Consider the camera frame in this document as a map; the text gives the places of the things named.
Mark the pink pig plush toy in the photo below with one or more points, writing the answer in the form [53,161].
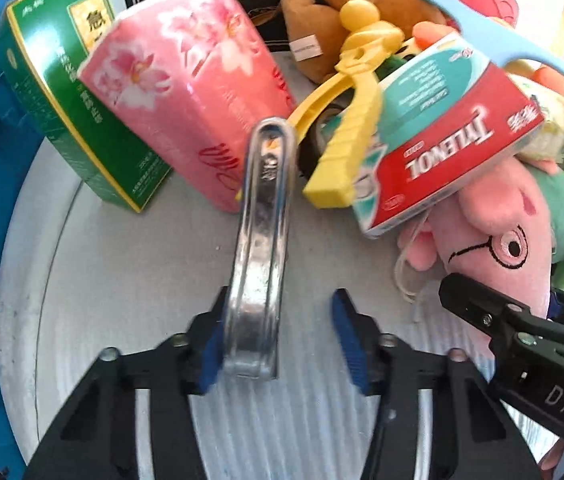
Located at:
[502,210]

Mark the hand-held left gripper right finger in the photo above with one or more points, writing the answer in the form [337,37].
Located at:
[349,340]

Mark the yellow plastic tongs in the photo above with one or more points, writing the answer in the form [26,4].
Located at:
[352,125]

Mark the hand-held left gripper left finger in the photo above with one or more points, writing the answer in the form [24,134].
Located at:
[210,355]

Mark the silver metal clamp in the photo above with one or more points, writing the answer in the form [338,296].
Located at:
[254,260]

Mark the green carton box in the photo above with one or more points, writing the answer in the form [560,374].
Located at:
[47,85]

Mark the pink floral tissue pack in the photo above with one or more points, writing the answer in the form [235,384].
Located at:
[187,85]

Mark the red teal medicine box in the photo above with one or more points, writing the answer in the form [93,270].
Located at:
[442,160]

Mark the brown plush toy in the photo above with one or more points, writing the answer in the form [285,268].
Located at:
[312,20]

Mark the light blue boomerang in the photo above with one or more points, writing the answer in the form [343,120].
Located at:
[467,20]

